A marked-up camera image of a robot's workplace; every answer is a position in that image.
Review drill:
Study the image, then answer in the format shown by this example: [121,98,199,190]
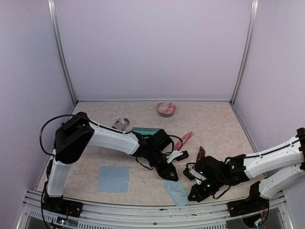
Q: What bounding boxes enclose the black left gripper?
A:
[148,148,179,182]

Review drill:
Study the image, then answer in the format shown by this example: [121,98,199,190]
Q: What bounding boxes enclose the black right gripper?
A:
[188,175,225,203]

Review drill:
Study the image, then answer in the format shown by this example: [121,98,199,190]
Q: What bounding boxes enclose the blue cleaning cloth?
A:
[163,180,189,207]
[97,166,130,193]

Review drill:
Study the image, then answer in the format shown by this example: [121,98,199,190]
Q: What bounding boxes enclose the pink sunglasses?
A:
[174,132,194,150]

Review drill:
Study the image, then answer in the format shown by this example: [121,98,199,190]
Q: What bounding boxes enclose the brown sunglasses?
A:
[196,146,206,163]

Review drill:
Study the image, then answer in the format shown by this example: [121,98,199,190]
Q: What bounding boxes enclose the blue-green leather glasses case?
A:
[132,127,166,138]

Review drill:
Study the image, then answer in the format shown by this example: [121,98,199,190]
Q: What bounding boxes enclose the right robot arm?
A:
[188,127,305,212]

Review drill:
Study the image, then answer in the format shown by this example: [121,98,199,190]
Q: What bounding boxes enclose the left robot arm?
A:
[45,112,179,212]

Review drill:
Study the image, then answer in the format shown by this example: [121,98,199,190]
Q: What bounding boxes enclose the red patterned ceramic bowl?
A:
[156,102,176,117]

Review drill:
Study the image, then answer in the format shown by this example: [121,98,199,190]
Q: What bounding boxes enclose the american flag glasses case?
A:
[112,117,130,131]

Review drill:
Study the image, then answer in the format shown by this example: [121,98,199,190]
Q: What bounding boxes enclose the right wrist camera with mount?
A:
[183,167,204,185]

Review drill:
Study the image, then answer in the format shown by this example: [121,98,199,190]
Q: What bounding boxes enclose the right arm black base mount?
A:
[227,181,269,217]

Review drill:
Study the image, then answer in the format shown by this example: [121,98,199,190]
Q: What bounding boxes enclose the front aluminium rail base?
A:
[14,190,296,229]

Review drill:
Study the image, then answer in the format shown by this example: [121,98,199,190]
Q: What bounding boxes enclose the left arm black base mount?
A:
[42,195,83,218]

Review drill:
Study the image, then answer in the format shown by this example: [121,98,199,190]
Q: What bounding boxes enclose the black cable on left wrist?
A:
[39,114,77,156]

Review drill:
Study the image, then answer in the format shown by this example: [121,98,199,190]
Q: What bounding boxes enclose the right aluminium frame post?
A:
[230,0,259,106]

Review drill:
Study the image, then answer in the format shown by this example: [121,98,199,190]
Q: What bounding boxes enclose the aluminium frame post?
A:
[47,0,78,107]
[230,0,259,106]

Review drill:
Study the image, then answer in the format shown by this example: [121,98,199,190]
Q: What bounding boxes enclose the left aluminium frame post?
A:
[47,0,78,107]

